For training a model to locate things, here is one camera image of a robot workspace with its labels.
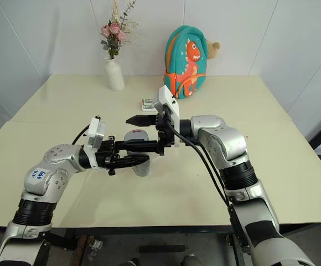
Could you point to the white ceramic vase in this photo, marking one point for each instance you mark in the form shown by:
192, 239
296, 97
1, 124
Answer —
115, 75

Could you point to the black metal table frame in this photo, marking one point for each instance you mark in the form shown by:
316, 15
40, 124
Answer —
149, 229

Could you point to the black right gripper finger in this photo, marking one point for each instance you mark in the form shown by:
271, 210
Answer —
141, 120
145, 146

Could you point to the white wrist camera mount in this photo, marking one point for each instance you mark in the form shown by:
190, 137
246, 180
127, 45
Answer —
168, 102
95, 136

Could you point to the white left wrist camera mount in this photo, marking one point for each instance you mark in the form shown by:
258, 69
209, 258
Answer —
95, 136

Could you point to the grey jar lid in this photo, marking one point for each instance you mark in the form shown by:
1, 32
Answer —
135, 135

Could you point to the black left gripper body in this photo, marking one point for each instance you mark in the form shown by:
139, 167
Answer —
106, 155

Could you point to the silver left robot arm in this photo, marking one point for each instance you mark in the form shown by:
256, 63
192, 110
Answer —
62, 158

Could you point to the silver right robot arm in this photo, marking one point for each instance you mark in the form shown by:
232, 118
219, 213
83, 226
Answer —
232, 144

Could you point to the white label blue writing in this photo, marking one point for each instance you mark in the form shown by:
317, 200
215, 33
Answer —
38, 176

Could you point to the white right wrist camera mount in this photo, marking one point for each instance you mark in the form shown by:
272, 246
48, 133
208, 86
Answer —
168, 102

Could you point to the teal dinosaur backpack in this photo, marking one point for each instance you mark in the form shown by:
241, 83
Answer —
186, 63

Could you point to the brown plush bear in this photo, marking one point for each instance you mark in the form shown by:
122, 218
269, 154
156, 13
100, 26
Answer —
213, 47

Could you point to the clear plastic jar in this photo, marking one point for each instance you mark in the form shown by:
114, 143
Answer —
142, 170

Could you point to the small white box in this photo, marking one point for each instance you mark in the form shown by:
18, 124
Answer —
147, 105

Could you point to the pink flower bouquet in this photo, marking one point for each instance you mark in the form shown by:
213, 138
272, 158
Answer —
119, 30

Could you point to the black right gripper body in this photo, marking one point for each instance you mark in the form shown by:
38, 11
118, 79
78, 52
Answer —
164, 138

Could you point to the dark rounded shape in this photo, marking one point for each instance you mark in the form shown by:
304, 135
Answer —
130, 262
190, 260

